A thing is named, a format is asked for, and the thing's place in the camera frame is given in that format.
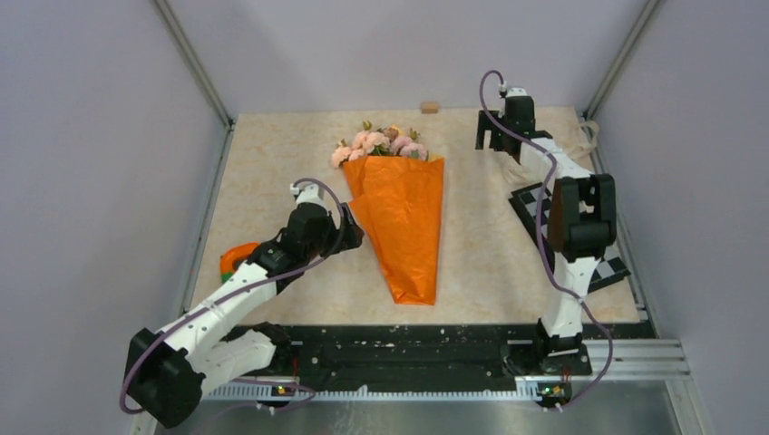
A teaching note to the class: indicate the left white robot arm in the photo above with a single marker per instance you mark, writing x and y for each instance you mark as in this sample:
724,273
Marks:
210,336

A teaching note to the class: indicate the pink brown rose stem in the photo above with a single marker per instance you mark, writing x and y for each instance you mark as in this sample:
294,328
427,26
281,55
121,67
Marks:
371,141

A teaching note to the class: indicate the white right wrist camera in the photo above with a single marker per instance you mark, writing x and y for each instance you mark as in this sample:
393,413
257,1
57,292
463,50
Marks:
507,91

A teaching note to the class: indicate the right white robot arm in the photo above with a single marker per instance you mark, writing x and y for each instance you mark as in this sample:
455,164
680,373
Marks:
575,216

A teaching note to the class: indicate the orange tape measure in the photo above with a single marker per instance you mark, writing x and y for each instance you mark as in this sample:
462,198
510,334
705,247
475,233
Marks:
230,260

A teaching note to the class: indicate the orange yellow wrapping paper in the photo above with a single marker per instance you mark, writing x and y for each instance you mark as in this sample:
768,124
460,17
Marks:
398,202

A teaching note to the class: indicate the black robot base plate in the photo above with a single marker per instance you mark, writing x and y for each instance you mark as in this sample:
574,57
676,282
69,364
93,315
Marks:
416,358

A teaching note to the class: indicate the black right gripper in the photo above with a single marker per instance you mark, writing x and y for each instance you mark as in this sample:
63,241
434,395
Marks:
483,124

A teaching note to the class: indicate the small wooden block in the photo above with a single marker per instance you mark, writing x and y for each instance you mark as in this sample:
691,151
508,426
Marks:
429,107

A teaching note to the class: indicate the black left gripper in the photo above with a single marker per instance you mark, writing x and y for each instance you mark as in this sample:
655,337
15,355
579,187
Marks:
352,234

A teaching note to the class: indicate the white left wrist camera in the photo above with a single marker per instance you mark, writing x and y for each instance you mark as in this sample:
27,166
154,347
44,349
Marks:
310,193

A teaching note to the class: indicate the cream printed ribbon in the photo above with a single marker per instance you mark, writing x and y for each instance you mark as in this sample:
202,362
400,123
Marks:
572,158

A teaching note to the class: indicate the black silver chessboard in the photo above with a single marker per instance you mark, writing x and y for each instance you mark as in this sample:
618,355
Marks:
611,268

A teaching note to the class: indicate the aluminium frame rail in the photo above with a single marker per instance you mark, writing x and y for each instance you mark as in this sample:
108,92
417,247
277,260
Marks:
629,361

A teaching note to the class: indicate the pink cream rose stem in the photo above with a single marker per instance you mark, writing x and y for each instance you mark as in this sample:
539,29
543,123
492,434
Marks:
392,132

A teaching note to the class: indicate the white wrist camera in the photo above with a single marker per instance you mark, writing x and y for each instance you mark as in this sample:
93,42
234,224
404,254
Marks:
310,193
507,91

